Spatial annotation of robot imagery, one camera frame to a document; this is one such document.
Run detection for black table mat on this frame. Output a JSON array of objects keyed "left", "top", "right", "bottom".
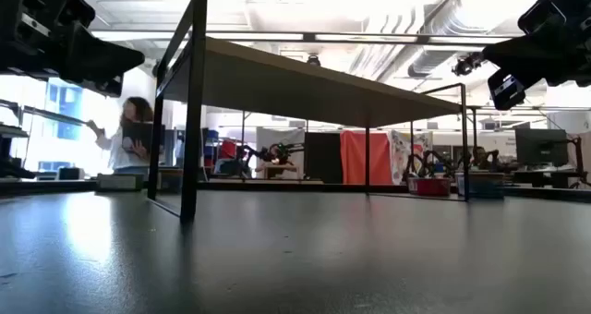
[{"left": 0, "top": 187, "right": 591, "bottom": 314}]

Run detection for dark tablet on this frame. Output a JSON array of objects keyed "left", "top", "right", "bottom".
[{"left": 122, "top": 121, "right": 154, "bottom": 152}]

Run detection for gray desk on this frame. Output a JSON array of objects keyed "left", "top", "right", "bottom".
[{"left": 0, "top": 123, "right": 36, "bottom": 181}]

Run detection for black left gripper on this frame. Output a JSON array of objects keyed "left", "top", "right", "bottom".
[{"left": 0, "top": 0, "right": 146, "bottom": 99}]

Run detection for patterned cloth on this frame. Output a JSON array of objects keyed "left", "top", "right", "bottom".
[{"left": 390, "top": 129, "right": 434, "bottom": 185}]

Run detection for red label seafood can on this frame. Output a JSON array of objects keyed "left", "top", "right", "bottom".
[{"left": 407, "top": 176, "right": 452, "bottom": 198}]

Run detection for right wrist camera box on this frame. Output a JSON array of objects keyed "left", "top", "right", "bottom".
[{"left": 516, "top": 0, "right": 568, "bottom": 34}]

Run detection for overhead metal rail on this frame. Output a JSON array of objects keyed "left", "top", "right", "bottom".
[{"left": 90, "top": 29, "right": 525, "bottom": 45}]

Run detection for orange cloth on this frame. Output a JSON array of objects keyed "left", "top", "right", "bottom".
[{"left": 340, "top": 129, "right": 394, "bottom": 186}]

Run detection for white curtain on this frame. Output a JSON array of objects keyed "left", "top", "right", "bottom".
[{"left": 256, "top": 127, "right": 307, "bottom": 167}]

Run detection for gold lid seafood can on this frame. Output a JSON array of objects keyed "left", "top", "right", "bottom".
[{"left": 95, "top": 173, "right": 145, "bottom": 193}]

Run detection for wooden cutting board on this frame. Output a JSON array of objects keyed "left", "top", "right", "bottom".
[{"left": 146, "top": 0, "right": 470, "bottom": 225}]

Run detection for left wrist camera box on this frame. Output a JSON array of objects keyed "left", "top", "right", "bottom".
[{"left": 44, "top": 0, "right": 97, "bottom": 29}]

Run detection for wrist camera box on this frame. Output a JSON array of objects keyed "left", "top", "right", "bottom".
[
  {"left": 516, "top": 0, "right": 568, "bottom": 34},
  {"left": 44, "top": 0, "right": 97, "bottom": 29}
]

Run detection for black background monitor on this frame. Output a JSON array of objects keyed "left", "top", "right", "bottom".
[{"left": 514, "top": 127, "right": 570, "bottom": 168}]

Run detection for black panel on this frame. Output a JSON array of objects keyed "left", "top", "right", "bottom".
[{"left": 303, "top": 131, "right": 344, "bottom": 185}]

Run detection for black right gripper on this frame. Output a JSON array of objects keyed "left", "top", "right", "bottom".
[{"left": 481, "top": 0, "right": 591, "bottom": 113}]

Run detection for blue label gold lid can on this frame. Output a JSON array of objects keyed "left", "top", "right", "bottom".
[{"left": 454, "top": 171, "right": 506, "bottom": 200}]

